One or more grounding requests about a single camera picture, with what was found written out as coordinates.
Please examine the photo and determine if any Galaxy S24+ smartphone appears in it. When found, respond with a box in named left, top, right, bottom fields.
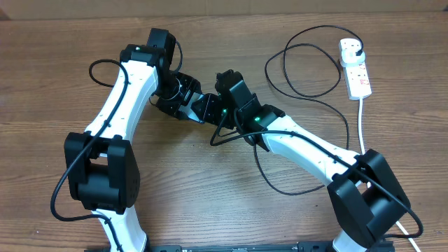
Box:
left=179, top=92, right=204, bottom=123

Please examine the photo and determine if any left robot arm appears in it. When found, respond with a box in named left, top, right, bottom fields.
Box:
left=62, top=28, right=202, bottom=251

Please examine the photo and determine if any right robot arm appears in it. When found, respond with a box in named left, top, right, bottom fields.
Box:
left=190, top=70, right=410, bottom=251

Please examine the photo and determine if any white charger plug adapter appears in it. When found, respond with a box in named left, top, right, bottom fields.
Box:
left=339, top=49, right=365, bottom=68

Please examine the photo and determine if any white power strip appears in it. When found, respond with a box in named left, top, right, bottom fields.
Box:
left=338, top=38, right=372, bottom=102

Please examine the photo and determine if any white power strip cord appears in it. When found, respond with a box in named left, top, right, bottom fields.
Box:
left=357, top=98, right=422, bottom=252

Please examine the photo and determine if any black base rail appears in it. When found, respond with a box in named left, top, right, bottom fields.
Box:
left=83, top=240, right=396, bottom=252

